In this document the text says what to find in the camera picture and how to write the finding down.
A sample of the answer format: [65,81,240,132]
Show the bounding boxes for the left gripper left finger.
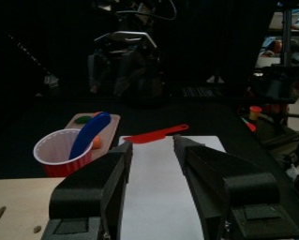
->
[41,141,134,240]

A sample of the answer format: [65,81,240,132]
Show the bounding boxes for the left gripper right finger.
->
[171,134,299,240]

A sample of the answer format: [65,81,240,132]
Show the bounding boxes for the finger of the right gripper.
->
[87,51,118,96]
[129,51,165,98]

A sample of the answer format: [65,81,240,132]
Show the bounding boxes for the orange toy carrot bottom piece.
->
[90,135,105,150]

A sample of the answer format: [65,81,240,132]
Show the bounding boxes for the toy carrot top with green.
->
[74,111,106,125]

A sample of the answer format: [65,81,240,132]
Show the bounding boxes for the black ribbed vent panel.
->
[181,85,218,98]

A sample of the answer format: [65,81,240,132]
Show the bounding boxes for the red plastic cup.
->
[33,127,95,178]

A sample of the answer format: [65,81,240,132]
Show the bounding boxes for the white cutting board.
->
[117,134,229,240]

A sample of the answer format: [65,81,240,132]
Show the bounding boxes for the red flat board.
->
[122,123,190,145]

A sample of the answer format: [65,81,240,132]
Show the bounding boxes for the blue marker pen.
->
[69,111,113,161]

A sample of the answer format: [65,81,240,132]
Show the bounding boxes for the black gear beside table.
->
[256,116,299,201]

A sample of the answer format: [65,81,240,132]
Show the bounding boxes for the small red object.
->
[244,120,258,133]

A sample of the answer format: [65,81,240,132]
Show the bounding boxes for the yellow tub with red lid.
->
[249,105,265,122]

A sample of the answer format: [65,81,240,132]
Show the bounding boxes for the black equipment on stand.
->
[250,63,299,106]

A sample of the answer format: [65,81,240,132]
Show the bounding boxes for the cluttered background shelf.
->
[268,7,299,36]

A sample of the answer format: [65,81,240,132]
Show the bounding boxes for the white right camera mount bracket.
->
[93,30,159,51]

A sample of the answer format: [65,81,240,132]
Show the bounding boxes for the white wire anchor bracket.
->
[45,74,61,89]

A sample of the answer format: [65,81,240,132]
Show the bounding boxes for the thin diagonal brace wire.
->
[7,32,54,77]

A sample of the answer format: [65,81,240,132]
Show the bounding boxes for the dark metal frame post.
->
[282,7,293,68]

